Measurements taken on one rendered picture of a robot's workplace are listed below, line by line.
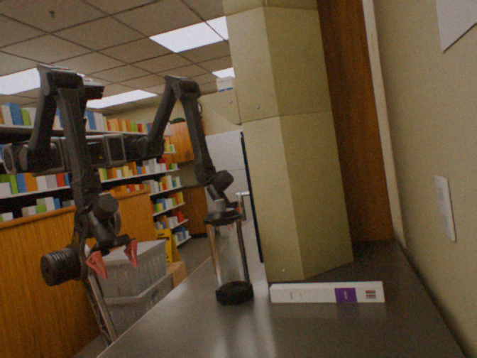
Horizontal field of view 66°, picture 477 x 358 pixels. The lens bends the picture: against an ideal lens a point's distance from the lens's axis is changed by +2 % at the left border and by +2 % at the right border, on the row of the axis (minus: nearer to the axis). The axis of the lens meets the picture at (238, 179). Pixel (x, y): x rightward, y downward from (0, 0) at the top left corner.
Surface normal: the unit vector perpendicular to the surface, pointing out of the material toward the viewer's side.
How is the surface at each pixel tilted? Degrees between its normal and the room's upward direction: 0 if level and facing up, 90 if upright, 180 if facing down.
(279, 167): 90
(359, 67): 90
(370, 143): 90
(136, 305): 95
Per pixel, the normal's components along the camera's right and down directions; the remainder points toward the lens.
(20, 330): 0.95, -0.14
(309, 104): 0.48, -0.03
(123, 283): -0.25, 0.18
